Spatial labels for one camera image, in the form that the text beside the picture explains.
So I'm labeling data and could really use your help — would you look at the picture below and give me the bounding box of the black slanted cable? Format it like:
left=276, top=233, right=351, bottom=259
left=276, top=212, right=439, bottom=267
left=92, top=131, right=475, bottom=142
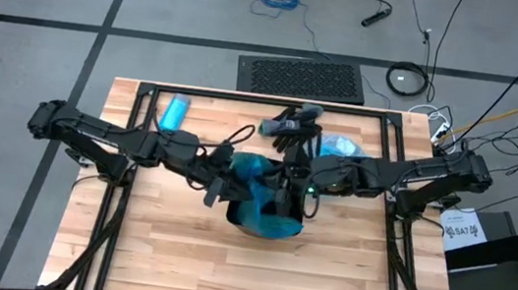
left=440, top=0, right=518, bottom=161

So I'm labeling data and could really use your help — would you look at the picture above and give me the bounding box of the black gloves pile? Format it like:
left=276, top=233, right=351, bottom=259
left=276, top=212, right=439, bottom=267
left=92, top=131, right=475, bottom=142
left=256, top=97, right=332, bottom=159

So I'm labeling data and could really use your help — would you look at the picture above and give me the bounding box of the blue plastic trash bag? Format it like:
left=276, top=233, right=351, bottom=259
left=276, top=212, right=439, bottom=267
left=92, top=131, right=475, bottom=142
left=315, top=131, right=374, bottom=164
left=220, top=149, right=313, bottom=244

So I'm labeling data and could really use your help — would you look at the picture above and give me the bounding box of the black plastic trash bin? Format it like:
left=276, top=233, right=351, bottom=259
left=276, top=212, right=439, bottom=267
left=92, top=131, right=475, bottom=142
left=222, top=150, right=313, bottom=245

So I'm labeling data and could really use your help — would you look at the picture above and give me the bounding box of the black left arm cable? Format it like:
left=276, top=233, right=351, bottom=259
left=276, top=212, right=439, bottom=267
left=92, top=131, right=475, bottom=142
left=138, top=94, right=259, bottom=197

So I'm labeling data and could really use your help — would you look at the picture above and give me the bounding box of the black perforated floor mat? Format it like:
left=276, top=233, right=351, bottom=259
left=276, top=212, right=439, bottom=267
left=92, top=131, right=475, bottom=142
left=234, top=47, right=370, bottom=107

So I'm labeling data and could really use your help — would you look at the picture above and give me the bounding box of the grey work glove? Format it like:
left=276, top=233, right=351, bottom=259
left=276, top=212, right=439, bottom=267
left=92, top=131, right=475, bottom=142
left=259, top=114, right=304, bottom=140

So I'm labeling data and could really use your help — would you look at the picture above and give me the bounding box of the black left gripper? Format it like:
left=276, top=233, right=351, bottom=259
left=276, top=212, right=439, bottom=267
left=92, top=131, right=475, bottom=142
left=148, top=127, right=260, bottom=213

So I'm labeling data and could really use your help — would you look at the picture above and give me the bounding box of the black coiled cable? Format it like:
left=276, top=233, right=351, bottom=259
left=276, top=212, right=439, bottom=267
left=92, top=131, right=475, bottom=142
left=382, top=58, right=432, bottom=100

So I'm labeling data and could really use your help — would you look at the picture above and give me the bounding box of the white power strip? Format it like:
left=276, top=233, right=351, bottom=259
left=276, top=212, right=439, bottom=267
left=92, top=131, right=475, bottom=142
left=430, top=119, right=452, bottom=145

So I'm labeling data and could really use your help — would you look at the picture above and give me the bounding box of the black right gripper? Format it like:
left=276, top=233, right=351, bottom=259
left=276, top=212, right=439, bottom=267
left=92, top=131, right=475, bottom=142
left=276, top=145, right=363, bottom=212

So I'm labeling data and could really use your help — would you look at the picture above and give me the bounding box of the roll of blue trash bags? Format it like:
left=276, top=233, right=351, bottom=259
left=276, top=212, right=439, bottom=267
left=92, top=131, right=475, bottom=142
left=157, top=90, right=193, bottom=135

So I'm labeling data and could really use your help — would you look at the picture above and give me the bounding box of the white printed label sheet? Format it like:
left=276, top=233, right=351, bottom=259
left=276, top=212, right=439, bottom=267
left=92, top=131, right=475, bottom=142
left=435, top=205, right=492, bottom=257

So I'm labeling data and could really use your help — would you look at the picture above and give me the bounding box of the black power strip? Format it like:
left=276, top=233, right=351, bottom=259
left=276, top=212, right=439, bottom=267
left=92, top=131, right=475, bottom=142
left=360, top=4, right=394, bottom=31

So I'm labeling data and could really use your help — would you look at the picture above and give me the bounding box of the yellow floor cable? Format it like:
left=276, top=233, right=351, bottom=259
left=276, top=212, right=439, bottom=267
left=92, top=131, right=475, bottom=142
left=447, top=72, right=518, bottom=146

